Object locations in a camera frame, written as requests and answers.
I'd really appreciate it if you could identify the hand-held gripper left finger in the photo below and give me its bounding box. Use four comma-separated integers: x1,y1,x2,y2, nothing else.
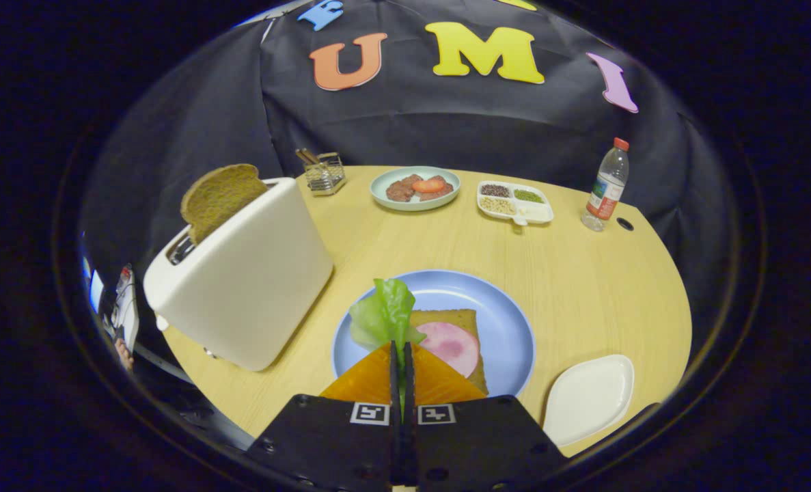
247,340,402,492

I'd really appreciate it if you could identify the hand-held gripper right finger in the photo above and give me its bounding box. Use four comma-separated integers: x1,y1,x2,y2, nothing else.
402,342,571,492

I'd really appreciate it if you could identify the green lettuce leaf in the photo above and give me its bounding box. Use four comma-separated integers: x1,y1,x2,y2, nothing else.
348,277,428,423

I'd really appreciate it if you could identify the brown toast slice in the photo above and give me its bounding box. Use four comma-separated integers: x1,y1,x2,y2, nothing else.
180,163,269,245

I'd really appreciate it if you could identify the pink ham slice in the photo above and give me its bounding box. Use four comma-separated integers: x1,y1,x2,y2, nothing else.
415,321,480,379

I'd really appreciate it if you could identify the white square plate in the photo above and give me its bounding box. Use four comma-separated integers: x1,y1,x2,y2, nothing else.
542,354,635,448

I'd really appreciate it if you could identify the blue plate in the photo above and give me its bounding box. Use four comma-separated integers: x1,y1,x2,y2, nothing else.
331,269,536,398

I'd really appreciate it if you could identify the square bread slice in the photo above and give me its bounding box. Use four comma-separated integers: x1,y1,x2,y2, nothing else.
409,309,489,397

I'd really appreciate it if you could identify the white toaster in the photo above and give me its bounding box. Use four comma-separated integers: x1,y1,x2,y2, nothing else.
143,178,335,372

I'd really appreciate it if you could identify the white divided spice dish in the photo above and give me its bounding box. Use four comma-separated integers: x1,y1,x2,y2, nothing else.
477,180,555,226

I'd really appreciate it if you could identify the white object with red print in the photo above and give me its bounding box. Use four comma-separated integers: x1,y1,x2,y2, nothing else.
113,265,141,353

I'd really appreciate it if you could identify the pale green plate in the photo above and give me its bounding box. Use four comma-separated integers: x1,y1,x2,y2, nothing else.
370,166,461,212

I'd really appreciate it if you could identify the brown meat patty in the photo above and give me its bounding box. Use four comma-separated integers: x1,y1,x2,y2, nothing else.
417,175,455,202
385,174,423,203

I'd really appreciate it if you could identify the clear red-capped water bottle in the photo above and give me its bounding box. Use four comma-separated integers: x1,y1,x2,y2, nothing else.
581,137,631,232

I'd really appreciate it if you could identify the black backdrop cloth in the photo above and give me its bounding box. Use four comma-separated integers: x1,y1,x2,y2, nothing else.
81,0,727,342

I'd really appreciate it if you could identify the wire utensil holder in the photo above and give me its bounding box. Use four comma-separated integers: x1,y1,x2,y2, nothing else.
304,152,347,197

